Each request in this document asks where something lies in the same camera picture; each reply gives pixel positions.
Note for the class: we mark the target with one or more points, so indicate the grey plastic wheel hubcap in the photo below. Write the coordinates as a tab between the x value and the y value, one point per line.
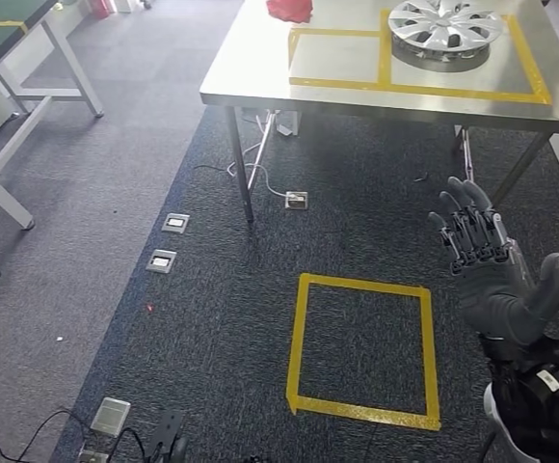
446	29

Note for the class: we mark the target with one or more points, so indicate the small yellow tape rectangle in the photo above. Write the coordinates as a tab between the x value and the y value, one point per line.
337	82

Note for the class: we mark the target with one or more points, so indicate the red crumpled plastic bag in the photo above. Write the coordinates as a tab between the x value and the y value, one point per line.
289	9

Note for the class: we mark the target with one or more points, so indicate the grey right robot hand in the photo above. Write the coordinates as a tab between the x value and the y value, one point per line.
496	300

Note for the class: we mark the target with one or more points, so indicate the yellow floor tape square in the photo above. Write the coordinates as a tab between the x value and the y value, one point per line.
303	332

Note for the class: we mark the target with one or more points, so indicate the steel workbench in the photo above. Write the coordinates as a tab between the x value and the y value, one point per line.
241	70

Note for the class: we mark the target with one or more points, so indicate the steel floor socket box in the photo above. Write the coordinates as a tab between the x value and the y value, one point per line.
161	261
175	223

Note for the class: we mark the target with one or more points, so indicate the large yellow tape rectangle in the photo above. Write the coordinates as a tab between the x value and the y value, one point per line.
525	57

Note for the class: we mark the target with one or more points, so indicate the closed steel floor plate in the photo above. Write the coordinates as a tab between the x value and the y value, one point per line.
110	416

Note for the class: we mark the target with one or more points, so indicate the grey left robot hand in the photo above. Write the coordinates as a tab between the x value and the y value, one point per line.
179	450

